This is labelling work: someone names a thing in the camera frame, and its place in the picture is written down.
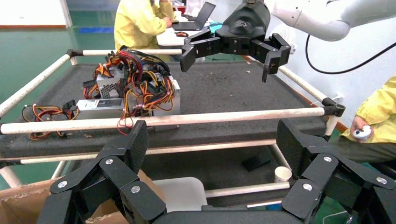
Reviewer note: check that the white office desk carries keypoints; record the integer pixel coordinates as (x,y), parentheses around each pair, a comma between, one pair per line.
(168,40)

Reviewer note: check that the orange black computer mouse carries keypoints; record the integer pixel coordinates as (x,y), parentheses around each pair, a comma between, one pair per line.
(182,34)

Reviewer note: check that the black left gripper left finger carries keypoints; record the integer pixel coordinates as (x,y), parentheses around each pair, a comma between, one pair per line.
(114,173)

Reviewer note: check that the white paper cup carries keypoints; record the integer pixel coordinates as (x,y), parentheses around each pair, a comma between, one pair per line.
(283,174)

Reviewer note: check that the grey felt cart mat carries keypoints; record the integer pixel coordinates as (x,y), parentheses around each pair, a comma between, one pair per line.
(222,83)

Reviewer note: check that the white pipe cart frame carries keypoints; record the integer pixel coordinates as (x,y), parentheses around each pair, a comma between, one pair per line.
(216,117)

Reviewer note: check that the black laptop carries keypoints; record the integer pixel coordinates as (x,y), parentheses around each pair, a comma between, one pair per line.
(198,20)

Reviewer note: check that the silver power supply with label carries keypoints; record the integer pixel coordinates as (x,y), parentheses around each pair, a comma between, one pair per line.
(99,106)

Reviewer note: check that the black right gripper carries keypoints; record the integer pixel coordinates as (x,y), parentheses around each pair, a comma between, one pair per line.
(244,28)

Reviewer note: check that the flat black block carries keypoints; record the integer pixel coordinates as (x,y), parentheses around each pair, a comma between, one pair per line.
(255,162)

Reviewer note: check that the blue floor mat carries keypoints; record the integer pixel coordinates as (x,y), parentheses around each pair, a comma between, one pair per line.
(96,30)

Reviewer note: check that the cardboard box with dividers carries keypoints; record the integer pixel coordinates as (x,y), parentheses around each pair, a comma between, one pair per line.
(18,204)

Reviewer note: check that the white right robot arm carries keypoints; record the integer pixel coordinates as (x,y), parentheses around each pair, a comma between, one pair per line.
(325,15)

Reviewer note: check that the white handheld remote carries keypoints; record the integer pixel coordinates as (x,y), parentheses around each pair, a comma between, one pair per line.
(362,133)

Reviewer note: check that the bare hand of person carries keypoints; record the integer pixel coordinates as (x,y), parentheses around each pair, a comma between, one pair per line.
(357,123)

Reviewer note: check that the person in yellow jacket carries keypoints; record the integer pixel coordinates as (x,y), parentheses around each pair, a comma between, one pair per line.
(136,24)
(380,108)

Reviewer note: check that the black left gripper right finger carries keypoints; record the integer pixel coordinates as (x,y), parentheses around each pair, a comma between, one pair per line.
(321,167)

